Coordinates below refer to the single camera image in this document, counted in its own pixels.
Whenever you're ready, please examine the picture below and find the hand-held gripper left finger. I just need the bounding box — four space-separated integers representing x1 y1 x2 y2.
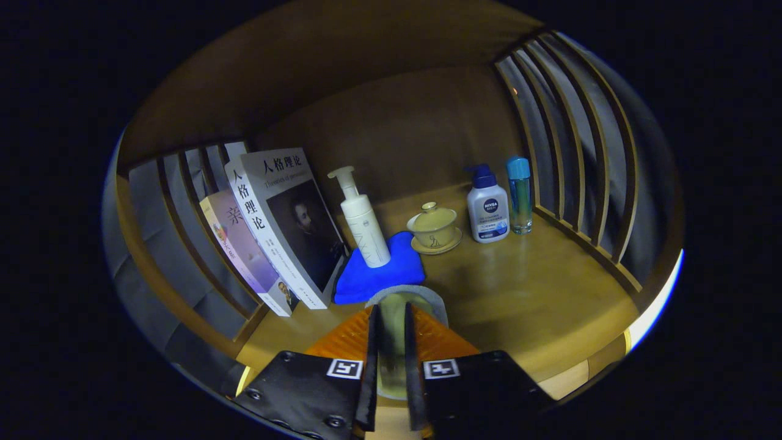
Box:
235 304 382 440

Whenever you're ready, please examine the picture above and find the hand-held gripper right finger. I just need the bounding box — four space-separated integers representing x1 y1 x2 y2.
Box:
403 304 550 440

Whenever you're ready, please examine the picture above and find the green handled sponge brush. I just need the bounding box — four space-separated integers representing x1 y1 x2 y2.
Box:
365 285 450 401

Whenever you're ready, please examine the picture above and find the wooden countertop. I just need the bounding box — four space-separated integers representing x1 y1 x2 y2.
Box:
235 183 642 380

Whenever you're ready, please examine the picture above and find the wooden cabinet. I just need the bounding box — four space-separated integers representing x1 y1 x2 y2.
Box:
113 0 685 404

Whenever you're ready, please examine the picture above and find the blue folded cloth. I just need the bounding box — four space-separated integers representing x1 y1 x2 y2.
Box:
333 230 426 305

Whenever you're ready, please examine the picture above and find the yellow lidded teacup with saucer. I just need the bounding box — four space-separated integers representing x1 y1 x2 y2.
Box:
406 202 464 255

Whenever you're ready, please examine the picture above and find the white bottle with blue pump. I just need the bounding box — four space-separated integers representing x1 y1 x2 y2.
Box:
463 164 511 244

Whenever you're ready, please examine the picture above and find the purple book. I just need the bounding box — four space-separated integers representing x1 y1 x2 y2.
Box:
200 189 300 317

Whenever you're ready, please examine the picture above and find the thick white and black book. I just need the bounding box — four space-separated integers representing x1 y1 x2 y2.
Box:
225 147 350 310

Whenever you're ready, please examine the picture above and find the clear bottle with teal cap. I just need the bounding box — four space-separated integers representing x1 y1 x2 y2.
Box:
505 156 533 235

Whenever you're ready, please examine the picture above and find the thin white book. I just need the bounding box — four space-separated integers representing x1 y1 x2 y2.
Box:
223 141 250 169

